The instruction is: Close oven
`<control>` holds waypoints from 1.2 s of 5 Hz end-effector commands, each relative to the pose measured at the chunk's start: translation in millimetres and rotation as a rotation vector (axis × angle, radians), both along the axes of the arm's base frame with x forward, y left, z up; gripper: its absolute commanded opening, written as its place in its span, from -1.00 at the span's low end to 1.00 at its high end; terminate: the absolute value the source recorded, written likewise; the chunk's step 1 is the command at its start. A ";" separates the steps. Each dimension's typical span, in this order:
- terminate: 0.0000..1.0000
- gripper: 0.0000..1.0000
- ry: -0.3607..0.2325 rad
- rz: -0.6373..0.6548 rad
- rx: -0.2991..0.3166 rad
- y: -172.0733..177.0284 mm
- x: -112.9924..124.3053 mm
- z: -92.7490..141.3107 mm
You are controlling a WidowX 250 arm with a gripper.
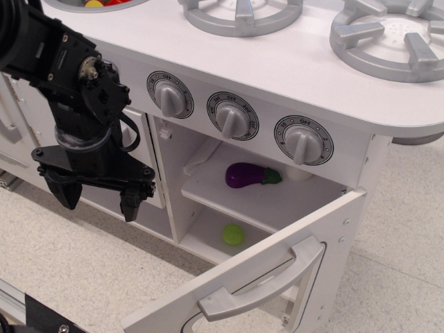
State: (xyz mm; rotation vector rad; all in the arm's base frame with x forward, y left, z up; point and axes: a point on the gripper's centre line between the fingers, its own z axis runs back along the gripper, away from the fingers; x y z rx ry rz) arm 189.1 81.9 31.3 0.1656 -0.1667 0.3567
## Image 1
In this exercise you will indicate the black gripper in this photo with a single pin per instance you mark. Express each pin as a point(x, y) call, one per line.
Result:
point(98, 161)

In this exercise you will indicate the white oven door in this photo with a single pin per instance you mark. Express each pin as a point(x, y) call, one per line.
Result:
point(334, 225)

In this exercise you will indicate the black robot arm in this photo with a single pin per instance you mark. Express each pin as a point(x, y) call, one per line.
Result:
point(87, 102)

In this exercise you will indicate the white oven shelf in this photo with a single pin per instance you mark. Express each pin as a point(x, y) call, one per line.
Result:
point(268, 207)

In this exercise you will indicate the left grey stove knob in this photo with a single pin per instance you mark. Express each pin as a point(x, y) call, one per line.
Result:
point(170, 95)

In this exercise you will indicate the grey stove knob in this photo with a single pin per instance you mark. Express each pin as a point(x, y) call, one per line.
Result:
point(303, 140)
point(170, 95)
point(233, 116)

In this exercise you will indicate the green toy ball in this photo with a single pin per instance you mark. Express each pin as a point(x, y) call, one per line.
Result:
point(233, 234)

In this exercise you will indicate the purple toy eggplant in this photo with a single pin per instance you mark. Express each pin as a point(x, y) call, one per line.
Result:
point(242, 174)

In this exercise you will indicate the middle grey stove knob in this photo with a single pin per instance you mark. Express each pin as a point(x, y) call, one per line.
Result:
point(233, 116)

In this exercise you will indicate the white toy kitchen body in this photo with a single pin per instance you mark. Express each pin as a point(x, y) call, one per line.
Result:
point(293, 71)

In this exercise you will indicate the yellow toy in sink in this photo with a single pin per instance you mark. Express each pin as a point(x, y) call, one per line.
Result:
point(93, 4)

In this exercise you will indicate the red toy in sink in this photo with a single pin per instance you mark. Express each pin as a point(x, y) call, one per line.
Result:
point(115, 2)

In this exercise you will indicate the right grey stove knob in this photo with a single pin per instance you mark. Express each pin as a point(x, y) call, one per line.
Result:
point(303, 140)

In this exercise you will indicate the left grey stove burner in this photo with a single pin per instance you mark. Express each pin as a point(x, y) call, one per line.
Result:
point(241, 18)

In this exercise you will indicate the grey stove burner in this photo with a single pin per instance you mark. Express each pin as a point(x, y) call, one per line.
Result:
point(241, 18)
point(401, 41)

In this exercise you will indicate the right grey stove burner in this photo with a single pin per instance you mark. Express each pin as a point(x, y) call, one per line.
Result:
point(401, 41)

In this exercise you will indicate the grey cabinet door handle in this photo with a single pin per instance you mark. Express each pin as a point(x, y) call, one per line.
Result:
point(127, 136)

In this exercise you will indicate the grey far left handle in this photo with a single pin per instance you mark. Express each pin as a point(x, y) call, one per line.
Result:
point(9, 129)

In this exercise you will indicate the aluminium frame rail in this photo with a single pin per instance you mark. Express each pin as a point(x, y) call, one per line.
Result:
point(13, 304)

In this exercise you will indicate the black mount plate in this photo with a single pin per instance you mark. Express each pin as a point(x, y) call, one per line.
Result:
point(44, 319)

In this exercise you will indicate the grey oven door handle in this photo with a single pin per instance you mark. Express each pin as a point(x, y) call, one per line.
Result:
point(221, 304)

